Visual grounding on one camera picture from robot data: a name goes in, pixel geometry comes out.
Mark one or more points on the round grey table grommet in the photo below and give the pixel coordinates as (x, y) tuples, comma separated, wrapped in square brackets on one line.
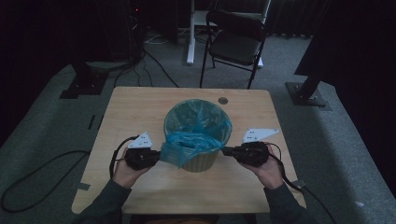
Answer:
[(223, 100)]

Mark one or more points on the small white floor scrap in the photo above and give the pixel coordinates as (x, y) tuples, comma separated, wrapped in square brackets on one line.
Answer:
[(359, 204)]

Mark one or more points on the black floor tape strip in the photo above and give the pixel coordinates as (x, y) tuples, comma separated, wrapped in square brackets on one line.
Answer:
[(91, 122), (100, 122)]

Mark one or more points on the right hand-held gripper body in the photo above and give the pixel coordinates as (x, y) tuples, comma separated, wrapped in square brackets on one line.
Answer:
[(253, 154)]

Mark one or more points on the black folding chair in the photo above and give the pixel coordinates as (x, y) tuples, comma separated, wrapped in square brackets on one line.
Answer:
[(235, 46)]

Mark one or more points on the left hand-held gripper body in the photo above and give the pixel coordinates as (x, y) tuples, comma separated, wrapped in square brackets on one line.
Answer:
[(140, 158)]

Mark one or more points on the grey tape piece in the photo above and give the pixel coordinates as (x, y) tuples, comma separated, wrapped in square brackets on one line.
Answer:
[(83, 186), (299, 183)]

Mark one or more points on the dark computer tower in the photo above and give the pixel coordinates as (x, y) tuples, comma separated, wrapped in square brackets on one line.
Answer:
[(135, 28)]

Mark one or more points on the black stand base plate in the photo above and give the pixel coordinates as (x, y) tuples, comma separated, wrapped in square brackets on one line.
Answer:
[(84, 85), (306, 96)]

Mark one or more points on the person's right hand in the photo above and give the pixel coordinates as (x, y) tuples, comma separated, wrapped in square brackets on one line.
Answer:
[(271, 174)]

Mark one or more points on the person's left hand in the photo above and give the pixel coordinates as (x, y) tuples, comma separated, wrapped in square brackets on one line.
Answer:
[(126, 175)]

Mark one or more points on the dark curtain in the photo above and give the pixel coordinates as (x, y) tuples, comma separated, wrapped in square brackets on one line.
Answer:
[(358, 46)]

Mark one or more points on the green ribbed plastic bin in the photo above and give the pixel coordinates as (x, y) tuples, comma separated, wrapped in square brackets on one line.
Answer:
[(200, 162)]

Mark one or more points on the blue plastic bag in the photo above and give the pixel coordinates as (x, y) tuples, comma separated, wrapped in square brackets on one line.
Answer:
[(190, 144)]

